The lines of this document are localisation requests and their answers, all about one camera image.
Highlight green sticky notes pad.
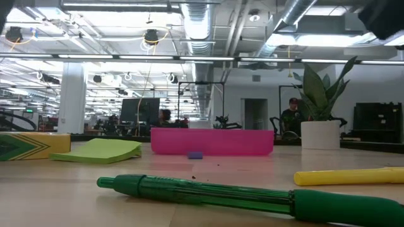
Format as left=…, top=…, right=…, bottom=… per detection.
left=49, top=137, right=143, bottom=165

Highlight yellow green crayon box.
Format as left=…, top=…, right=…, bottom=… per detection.
left=0, top=131, right=72, bottom=162

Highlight white building column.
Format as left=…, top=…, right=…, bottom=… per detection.
left=57, top=62, right=88, bottom=134

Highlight white plant pot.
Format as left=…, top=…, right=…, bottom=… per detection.
left=300, top=120, right=341, bottom=151

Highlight silver ventilation duct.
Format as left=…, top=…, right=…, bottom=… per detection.
left=254, top=0, right=319, bottom=59

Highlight black computer monitor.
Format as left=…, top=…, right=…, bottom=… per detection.
left=119, top=97, right=161, bottom=125

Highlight black storage cabinet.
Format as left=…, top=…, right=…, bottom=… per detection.
left=352, top=102, right=403, bottom=144

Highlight corrugated silver air duct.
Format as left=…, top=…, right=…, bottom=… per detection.
left=179, top=3, right=216, bottom=108

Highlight pink plastic pencil case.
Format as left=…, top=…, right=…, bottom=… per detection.
left=150, top=127, right=275, bottom=156

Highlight person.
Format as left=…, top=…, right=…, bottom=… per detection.
left=279, top=97, right=301, bottom=137
left=157, top=108, right=174, bottom=127

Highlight green ballpoint pen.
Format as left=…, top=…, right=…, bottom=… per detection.
left=96, top=173, right=404, bottom=227

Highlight yellow highlighter marker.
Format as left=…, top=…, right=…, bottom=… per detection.
left=293, top=166, right=404, bottom=187

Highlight green snake plant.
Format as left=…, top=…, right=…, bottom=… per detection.
left=292, top=55, right=359, bottom=122

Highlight black ceiling lamp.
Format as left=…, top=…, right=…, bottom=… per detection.
left=144, top=28, right=160, bottom=46

